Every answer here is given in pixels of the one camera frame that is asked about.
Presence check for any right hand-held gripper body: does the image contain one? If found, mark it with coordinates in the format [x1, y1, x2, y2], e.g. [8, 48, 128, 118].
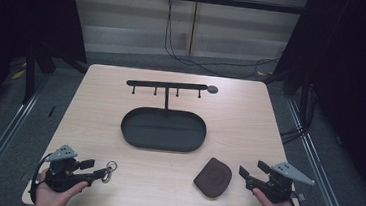
[244, 158, 317, 206]

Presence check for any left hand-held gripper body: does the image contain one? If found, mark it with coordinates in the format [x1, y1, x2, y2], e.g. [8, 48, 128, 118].
[42, 142, 97, 196]

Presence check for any silver key ring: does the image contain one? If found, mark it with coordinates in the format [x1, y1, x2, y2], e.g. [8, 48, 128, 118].
[101, 159, 119, 185]

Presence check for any brown leather pouch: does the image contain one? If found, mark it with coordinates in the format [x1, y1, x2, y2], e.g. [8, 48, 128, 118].
[191, 155, 234, 201]

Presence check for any black tray with hook rack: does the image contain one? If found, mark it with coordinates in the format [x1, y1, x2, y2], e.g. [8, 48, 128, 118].
[118, 77, 220, 156]

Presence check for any person's left hand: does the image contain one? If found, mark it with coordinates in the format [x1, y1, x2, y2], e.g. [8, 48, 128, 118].
[34, 168, 91, 206]

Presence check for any black stand leg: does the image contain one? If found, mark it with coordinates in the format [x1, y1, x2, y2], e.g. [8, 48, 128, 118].
[20, 37, 41, 106]

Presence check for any yellow tape piece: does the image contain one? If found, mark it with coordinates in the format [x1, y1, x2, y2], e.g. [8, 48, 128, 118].
[9, 67, 27, 82]

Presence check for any black curtain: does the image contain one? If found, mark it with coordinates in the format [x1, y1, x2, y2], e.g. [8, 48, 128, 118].
[0, 0, 94, 143]
[261, 0, 366, 203]

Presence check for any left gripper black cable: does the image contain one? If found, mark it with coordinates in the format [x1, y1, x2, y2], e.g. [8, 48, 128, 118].
[28, 151, 54, 206]

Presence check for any bundle of black cables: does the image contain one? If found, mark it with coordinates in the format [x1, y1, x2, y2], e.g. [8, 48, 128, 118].
[278, 124, 307, 148]

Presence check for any aluminium floor rail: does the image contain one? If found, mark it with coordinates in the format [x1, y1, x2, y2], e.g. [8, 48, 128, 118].
[276, 96, 366, 206]
[0, 75, 50, 206]

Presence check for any long black floor cable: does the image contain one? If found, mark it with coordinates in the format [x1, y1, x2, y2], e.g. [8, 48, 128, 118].
[161, 0, 286, 83]

